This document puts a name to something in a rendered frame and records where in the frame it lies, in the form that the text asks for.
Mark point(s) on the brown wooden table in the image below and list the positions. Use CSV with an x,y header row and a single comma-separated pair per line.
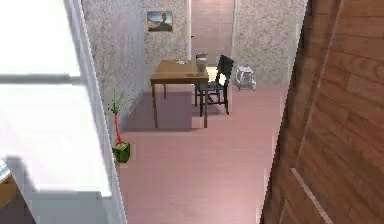
x,y
180,72

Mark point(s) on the black chair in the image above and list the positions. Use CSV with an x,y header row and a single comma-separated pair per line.
x,y
222,71

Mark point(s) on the small pale dish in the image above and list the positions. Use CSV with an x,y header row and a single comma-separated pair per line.
x,y
180,62

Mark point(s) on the red-stemmed plant in green pot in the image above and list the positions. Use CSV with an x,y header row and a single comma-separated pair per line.
x,y
120,146

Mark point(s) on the brown far room door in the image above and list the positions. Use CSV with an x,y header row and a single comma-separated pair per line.
x,y
212,28

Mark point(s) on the brown wooden room door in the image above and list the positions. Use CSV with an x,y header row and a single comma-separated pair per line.
x,y
340,126

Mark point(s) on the brown wooden furniture corner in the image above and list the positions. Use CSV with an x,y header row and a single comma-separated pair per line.
x,y
6,190

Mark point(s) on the framed picture on wall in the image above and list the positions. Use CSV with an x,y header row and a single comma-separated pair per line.
x,y
160,21

